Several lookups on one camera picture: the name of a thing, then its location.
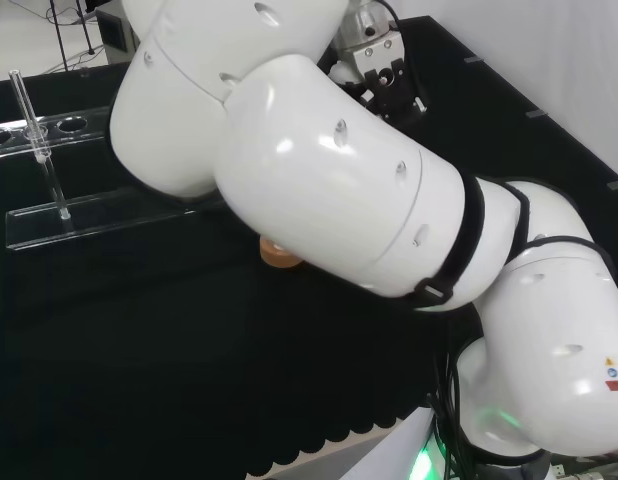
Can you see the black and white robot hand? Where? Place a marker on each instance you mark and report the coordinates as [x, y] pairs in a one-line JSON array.
[[384, 80]]

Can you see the clear funnel stand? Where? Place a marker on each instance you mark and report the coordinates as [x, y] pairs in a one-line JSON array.
[[94, 220]]

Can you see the pale box with grille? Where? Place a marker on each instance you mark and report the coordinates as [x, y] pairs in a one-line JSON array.
[[118, 29]]

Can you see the black tripod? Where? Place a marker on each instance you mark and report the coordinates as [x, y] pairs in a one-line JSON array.
[[69, 25]]

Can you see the black bench cloth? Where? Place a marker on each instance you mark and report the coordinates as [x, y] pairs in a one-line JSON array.
[[139, 340]]

